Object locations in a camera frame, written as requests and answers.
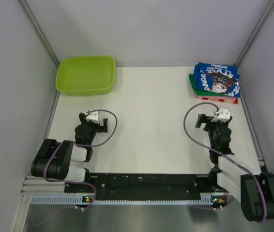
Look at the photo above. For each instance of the lime green plastic tub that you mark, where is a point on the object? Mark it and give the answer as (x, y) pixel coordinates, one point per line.
(86, 76)

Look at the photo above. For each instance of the left aluminium corner post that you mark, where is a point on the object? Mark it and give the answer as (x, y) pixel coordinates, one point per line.
(39, 32)

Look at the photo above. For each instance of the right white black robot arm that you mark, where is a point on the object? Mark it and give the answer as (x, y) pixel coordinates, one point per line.
(254, 190)

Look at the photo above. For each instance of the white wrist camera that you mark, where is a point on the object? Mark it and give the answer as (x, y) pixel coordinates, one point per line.
(92, 116)
(221, 115)

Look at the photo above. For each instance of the aluminium frame rail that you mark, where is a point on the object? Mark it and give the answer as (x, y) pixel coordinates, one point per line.
(42, 187)

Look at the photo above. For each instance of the blue printed t shirt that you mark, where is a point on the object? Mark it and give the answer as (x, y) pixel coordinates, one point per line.
(217, 79)

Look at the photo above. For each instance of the folded red patterned t shirt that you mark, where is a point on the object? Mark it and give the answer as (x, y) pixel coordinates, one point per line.
(212, 99)

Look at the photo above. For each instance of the folded green t shirt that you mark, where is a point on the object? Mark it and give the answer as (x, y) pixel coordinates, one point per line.
(197, 91)

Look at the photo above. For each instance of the aluminium corner post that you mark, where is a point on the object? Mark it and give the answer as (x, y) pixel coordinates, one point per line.
(39, 32)
(265, 15)

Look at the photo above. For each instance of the grey slotted cable duct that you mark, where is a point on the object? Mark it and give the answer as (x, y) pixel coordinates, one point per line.
(85, 200)

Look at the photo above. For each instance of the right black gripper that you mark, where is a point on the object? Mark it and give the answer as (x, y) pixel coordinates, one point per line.
(203, 118)

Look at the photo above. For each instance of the right aluminium corner post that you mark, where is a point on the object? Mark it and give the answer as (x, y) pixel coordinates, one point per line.
(265, 15)

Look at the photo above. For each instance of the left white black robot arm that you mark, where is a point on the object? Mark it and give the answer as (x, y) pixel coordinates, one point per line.
(53, 159)

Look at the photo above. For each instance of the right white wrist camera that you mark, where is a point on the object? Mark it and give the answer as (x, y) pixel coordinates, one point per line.
(221, 115)

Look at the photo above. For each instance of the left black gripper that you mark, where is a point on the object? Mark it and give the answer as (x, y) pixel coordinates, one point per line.
(100, 128)

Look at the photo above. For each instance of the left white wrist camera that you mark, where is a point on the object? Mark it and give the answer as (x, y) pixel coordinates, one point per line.
(92, 116)

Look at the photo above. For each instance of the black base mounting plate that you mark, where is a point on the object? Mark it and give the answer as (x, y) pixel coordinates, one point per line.
(155, 194)

